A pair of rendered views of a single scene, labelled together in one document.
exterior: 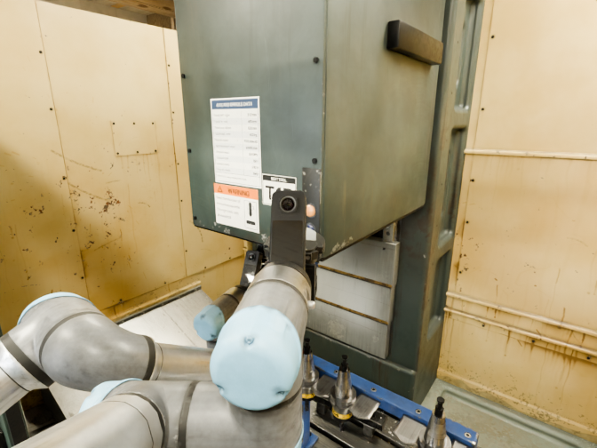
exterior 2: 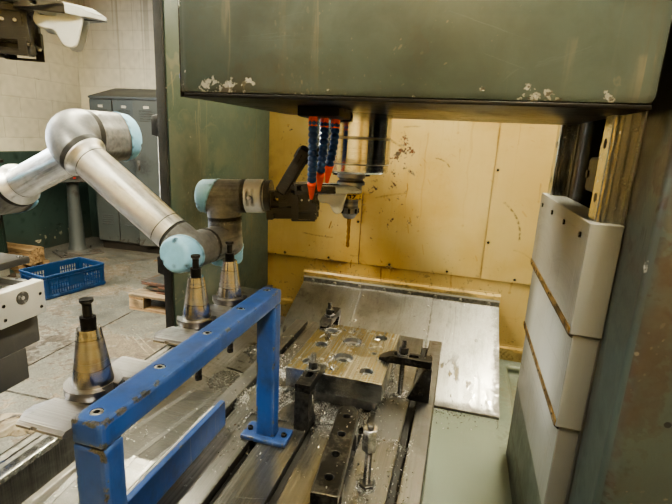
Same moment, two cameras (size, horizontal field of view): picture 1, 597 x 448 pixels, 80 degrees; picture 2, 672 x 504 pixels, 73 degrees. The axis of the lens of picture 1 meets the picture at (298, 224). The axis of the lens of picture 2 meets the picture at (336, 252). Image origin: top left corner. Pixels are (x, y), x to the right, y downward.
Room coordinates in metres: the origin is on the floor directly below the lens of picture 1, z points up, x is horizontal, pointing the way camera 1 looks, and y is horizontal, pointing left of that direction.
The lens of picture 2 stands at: (0.66, -0.84, 1.52)
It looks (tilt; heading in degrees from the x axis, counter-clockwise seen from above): 14 degrees down; 68
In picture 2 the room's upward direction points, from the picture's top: 3 degrees clockwise
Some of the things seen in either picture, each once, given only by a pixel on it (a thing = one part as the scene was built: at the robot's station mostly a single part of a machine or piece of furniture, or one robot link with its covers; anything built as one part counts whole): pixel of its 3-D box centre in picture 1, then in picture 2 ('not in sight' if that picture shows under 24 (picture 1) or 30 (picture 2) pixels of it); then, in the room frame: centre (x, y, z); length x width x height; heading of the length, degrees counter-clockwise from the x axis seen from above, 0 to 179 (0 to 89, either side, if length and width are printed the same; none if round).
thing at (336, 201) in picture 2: not in sight; (338, 199); (1.03, 0.06, 1.39); 0.09 x 0.03 x 0.06; 141
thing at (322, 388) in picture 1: (324, 387); (214, 311); (0.75, -0.07, 1.21); 0.07 x 0.05 x 0.01; 143
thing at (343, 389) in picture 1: (344, 380); (196, 296); (0.72, -0.11, 1.26); 0.04 x 0.04 x 0.07
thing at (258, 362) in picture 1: (264, 341); not in sight; (0.30, 0.03, 1.66); 0.11 x 0.08 x 0.09; 172
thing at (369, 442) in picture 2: not in sight; (368, 455); (1.00, -0.21, 0.96); 0.03 x 0.03 x 0.13
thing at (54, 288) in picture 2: not in sight; (64, 277); (-0.15, 3.97, 0.11); 0.62 x 0.42 x 0.22; 40
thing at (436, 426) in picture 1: (436, 427); (91, 354); (0.59, -0.28, 1.26); 0.04 x 0.04 x 0.07
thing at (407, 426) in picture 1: (409, 431); (126, 369); (0.62, -0.24, 1.21); 0.07 x 0.05 x 0.01; 143
